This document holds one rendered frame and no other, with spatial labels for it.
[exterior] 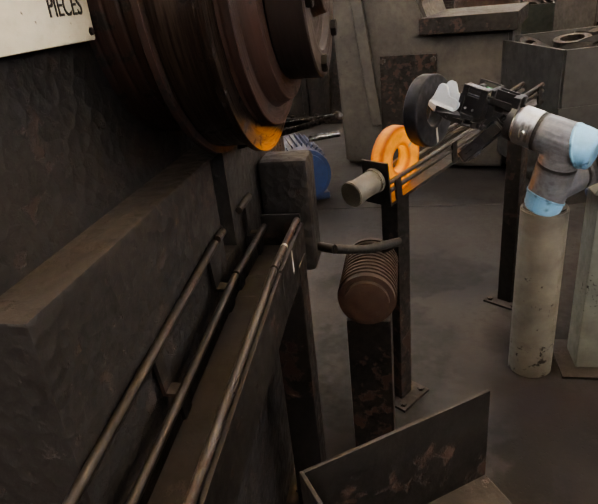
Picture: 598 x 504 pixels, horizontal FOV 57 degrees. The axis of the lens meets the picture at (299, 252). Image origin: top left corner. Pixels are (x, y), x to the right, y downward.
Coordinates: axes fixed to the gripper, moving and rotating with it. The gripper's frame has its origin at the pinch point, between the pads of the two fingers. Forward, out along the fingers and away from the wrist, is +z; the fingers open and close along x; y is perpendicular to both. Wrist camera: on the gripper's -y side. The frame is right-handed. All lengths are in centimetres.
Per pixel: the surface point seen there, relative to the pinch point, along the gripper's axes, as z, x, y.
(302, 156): 6.3, 32.5, -6.5
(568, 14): 105, -393, -38
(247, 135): -10, 62, 11
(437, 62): 101, -189, -46
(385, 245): -6.1, 15.4, -28.0
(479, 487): -52, 67, -11
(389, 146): 5.0, 3.8, -11.4
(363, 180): 4.2, 13.1, -16.9
